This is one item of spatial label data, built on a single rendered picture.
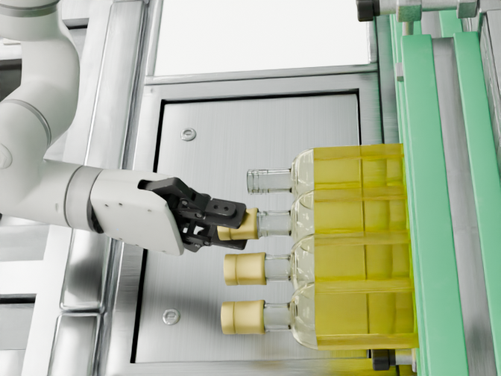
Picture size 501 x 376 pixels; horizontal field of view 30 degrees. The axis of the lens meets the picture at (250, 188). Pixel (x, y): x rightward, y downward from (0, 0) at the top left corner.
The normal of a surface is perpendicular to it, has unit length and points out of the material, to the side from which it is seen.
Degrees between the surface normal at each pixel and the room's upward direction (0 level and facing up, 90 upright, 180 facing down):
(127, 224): 75
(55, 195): 82
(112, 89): 90
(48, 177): 88
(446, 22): 90
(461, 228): 90
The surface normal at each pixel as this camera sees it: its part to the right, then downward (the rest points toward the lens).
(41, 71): -0.35, 0.52
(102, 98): -0.12, -0.58
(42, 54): -0.35, 0.76
